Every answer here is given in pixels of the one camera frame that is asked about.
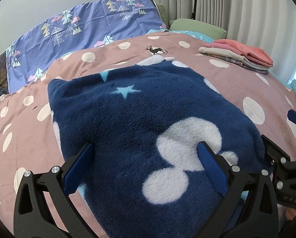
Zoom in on navy fleece garment white spots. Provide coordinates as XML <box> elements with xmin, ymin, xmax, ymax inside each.
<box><xmin>48</xmin><ymin>61</ymin><xmax>264</xmax><ymax>237</ymax></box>

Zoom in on plaid folded garment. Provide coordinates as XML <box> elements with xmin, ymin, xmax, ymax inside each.
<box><xmin>203</xmin><ymin>54</ymin><xmax>269</xmax><ymax>75</ymax></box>

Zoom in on coral folded garment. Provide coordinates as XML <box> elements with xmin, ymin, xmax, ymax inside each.
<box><xmin>204</xmin><ymin>39</ymin><xmax>273</xmax><ymax>67</ymax></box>

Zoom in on pink polka dot blanket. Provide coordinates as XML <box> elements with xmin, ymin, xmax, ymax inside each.
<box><xmin>0</xmin><ymin>33</ymin><xmax>296</xmax><ymax>237</ymax></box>

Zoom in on beige folded garment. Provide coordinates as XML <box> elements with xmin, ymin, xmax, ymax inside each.
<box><xmin>199</xmin><ymin>47</ymin><xmax>269</xmax><ymax>70</ymax></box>

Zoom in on grey curtain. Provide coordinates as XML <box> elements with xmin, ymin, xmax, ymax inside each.
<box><xmin>160</xmin><ymin>0</ymin><xmax>296</xmax><ymax>83</ymax></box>

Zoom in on green pillow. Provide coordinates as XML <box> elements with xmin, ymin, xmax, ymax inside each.
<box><xmin>157</xmin><ymin>3</ymin><xmax>227</xmax><ymax>42</ymax></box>

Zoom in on blue tree print sheet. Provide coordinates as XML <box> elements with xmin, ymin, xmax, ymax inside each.
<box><xmin>6</xmin><ymin>0</ymin><xmax>166</xmax><ymax>92</ymax></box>

